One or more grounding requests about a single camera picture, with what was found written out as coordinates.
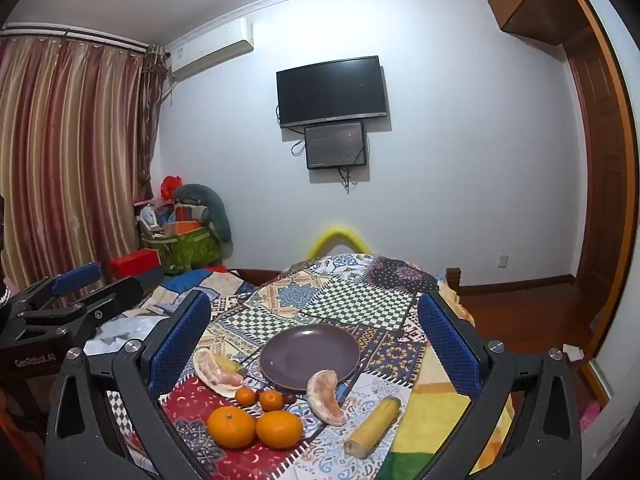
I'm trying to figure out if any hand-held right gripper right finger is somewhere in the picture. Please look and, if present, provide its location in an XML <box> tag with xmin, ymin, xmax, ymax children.
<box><xmin>395</xmin><ymin>290</ymin><xmax>585</xmax><ymax>480</ymax></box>

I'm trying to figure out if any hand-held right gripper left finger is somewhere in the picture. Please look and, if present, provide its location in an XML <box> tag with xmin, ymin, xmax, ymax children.
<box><xmin>44</xmin><ymin>289</ymin><xmax>221</xmax><ymax>480</ymax></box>

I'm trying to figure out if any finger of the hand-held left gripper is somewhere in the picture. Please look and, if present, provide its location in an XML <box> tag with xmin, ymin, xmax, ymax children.
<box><xmin>15</xmin><ymin>276</ymin><xmax>147</xmax><ymax>342</ymax></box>
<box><xmin>12</xmin><ymin>261</ymin><xmax>104</xmax><ymax>312</ymax></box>

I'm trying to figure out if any pomelo piece with peel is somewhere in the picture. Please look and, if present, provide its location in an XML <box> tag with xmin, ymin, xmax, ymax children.
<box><xmin>192</xmin><ymin>347</ymin><xmax>249</xmax><ymax>400</ymax></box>

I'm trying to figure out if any short yellow sugarcane piece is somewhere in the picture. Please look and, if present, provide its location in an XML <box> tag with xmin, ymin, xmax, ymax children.
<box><xmin>214</xmin><ymin>354</ymin><xmax>246</xmax><ymax>375</ymax></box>

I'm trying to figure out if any large rough-skinned orange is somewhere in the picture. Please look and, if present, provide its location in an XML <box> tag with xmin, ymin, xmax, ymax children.
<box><xmin>207</xmin><ymin>406</ymin><xmax>257</xmax><ymax>450</ymax></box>

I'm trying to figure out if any long green sugarcane piece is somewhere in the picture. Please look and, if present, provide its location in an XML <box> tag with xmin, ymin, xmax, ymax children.
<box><xmin>343</xmin><ymin>396</ymin><xmax>402</xmax><ymax>458</ymax></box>

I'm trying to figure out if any purple plate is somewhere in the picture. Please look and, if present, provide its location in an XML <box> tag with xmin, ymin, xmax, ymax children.
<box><xmin>259</xmin><ymin>323</ymin><xmax>361</xmax><ymax>392</ymax></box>

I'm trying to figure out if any large smooth orange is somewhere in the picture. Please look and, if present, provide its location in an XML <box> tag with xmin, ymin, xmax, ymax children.
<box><xmin>256</xmin><ymin>410</ymin><xmax>304</xmax><ymax>449</ymax></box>

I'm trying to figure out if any peeled pomelo piece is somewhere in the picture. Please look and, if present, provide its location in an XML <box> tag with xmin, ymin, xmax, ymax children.
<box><xmin>306</xmin><ymin>370</ymin><xmax>347</xmax><ymax>427</ymax></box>

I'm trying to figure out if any red box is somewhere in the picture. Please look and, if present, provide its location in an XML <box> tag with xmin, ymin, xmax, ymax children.
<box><xmin>109</xmin><ymin>251</ymin><xmax>162</xmax><ymax>278</ymax></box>

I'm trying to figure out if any white crumpled cloth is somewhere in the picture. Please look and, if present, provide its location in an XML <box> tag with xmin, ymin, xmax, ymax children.
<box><xmin>85</xmin><ymin>312</ymin><xmax>168</xmax><ymax>356</ymax></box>

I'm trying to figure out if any yellow fleece blanket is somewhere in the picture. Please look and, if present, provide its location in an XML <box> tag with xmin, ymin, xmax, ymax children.
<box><xmin>380</xmin><ymin>280</ymin><xmax>516</xmax><ymax>480</ymax></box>

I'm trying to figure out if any patchwork tablecloth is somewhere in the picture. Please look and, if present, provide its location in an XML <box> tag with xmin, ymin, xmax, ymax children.
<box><xmin>84</xmin><ymin>254</ymin><xmax>476</xmax><ymax>480</ymax></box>

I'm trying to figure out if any striped brown curtain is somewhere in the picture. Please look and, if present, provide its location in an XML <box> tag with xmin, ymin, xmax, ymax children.
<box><xmin>0</xmin><ymin>37</ymin><xmax>147</xmax><ymax>306</ymax></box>

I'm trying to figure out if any pink object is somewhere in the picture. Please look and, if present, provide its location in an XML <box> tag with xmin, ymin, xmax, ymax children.
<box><xmin>580</xmin><ymin>400</ymin><xmax>601</xmax><ymax>431</ymax></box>

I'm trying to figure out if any patterned dark curtain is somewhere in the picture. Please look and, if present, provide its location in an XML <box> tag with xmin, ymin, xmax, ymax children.
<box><xmin>135</xmin><ymin>44</ymin><xmax>168</xmax><ymax>201</ymax></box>

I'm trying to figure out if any wooden door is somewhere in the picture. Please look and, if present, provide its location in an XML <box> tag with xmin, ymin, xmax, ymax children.
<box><xmin>565</xmin><ymin>25</ymin><xmax>640</xmax><ymax>321</ymax></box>

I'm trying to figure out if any small black monitor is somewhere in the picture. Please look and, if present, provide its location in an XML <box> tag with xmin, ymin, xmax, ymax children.
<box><xmin>304</xmin><ymin>121</ymin><xmax>368</xmax><ymax>170</ymax></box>

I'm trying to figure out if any white air conditioner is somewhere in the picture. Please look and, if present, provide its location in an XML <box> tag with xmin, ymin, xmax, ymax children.
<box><xmin>165</xmin><ymin>17</ymin><xmax>255</xmax><ymax>81</ymax></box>

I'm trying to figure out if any white curtain rail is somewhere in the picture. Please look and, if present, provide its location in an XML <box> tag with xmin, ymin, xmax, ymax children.
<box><xmin>0</xmin><ymin>22</ymin><xmax>151</xmax><ymax>52</ymax></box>

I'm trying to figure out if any black wall television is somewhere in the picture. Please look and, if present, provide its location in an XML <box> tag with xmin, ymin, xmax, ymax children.
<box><xmin>276</xmin><ymin>56</ymin><xmax>390</xmax><ymax>129</ymax></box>

